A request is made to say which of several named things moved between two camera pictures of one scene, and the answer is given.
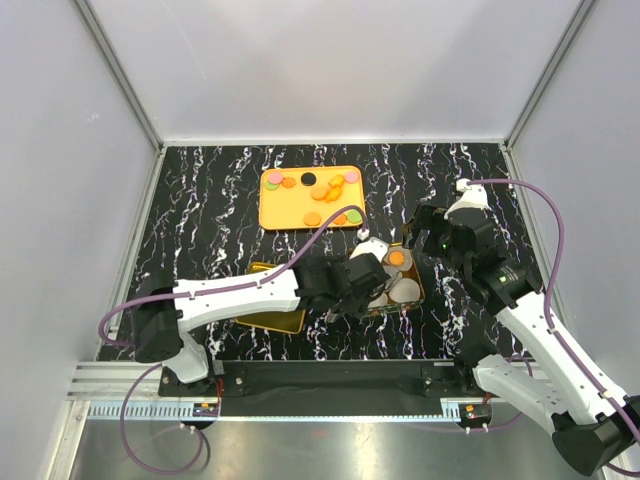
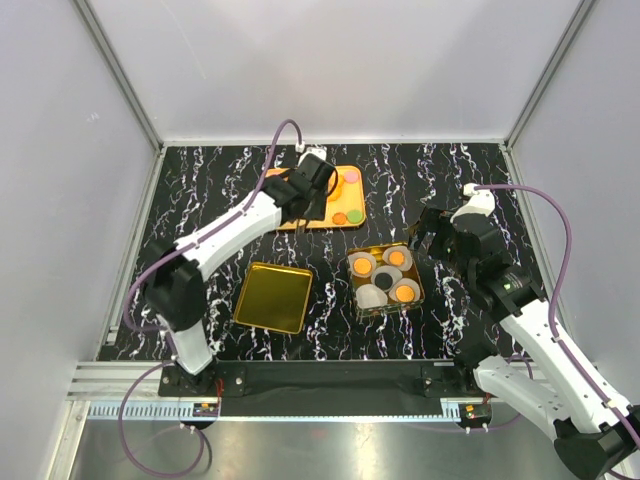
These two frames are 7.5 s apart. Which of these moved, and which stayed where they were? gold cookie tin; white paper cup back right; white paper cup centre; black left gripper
Moved: black left gripper
Stayed: gold cookie tin; white paper cup back right; white paper cup centre
